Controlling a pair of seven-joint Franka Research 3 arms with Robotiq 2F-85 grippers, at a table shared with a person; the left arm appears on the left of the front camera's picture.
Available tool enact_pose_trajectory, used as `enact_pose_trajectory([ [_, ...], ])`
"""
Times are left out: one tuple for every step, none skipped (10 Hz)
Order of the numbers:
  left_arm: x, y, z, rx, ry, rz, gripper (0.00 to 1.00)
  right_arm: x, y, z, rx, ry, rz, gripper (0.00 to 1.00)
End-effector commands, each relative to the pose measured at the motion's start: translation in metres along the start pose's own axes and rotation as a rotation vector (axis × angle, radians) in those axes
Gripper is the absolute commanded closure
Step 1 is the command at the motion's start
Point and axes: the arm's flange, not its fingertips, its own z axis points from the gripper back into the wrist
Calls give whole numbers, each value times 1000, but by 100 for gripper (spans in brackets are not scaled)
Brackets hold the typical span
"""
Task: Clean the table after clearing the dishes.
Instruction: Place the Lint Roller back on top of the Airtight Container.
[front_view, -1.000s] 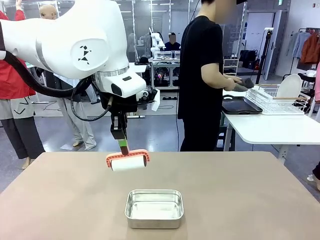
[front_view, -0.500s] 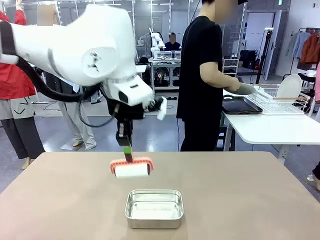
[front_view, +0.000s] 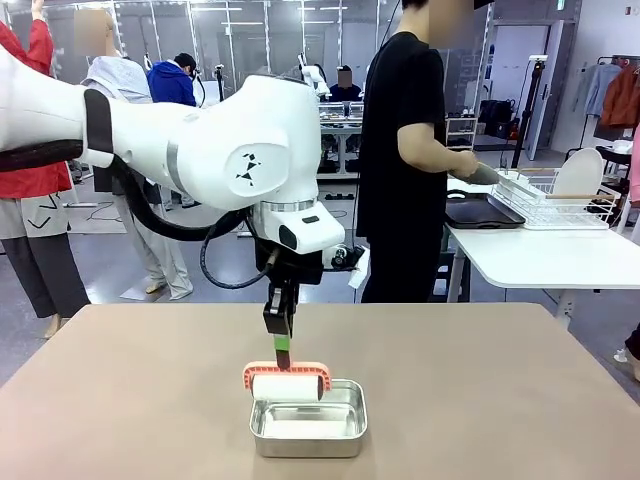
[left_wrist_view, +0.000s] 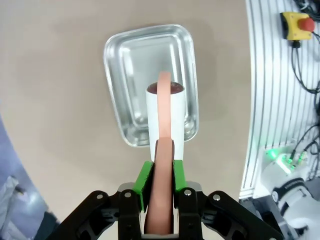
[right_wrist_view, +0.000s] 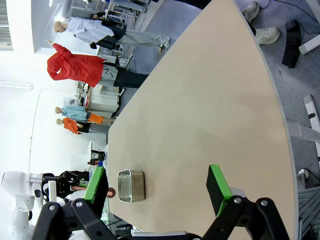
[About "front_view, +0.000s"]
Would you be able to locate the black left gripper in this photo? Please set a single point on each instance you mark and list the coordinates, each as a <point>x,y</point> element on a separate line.
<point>290,270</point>

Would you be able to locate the person's right hand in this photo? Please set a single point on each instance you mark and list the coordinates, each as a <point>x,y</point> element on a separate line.
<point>465,164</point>

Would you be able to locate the black camera tripod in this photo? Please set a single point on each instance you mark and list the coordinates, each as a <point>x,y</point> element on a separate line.
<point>536,85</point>

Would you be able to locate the black bag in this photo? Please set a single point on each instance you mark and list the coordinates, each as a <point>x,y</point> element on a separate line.
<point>495,117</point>

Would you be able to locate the pink lint roller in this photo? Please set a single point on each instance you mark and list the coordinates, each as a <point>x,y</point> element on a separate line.
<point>287,390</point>

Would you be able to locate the white round plate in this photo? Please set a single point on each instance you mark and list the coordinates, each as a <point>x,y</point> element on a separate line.
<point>582,170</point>

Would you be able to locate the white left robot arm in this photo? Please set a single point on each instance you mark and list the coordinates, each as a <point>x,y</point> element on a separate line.
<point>225,130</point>

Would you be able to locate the white table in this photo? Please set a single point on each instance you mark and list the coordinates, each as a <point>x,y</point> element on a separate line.
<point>550,255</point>

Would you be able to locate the black clothes rack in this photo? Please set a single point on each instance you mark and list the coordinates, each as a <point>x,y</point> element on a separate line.
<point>607,59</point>

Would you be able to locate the person in blue jacket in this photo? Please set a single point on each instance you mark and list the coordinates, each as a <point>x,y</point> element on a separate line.
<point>170,82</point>

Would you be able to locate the person in black t-shirt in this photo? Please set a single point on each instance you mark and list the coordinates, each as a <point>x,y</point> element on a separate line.
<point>400,225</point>

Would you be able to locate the orange hanging jacket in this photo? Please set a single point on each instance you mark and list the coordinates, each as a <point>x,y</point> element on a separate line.
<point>622,100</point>

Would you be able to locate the beige shoe rack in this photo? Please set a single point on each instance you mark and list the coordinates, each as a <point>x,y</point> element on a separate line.
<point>460,134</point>

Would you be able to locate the stainless steel rectangular tray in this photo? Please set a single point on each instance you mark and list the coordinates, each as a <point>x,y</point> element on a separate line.
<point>310,445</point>

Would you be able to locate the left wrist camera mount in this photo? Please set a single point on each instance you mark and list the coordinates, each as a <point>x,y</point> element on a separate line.
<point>340,256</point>

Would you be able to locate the seated background person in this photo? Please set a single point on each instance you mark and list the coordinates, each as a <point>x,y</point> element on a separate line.
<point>345,92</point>

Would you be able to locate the brown plastic serving tray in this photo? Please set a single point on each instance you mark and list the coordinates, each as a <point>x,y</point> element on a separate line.
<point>475,212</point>

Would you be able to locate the light blue hanging shirt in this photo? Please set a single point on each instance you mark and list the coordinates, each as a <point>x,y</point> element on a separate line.
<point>595,90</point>

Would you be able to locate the person's right forearm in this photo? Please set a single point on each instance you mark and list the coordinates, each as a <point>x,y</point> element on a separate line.
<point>430,152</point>

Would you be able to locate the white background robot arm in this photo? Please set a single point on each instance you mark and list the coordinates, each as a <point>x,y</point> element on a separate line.
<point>315,75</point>

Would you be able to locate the background workbench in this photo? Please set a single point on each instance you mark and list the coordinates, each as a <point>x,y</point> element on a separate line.
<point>340,127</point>

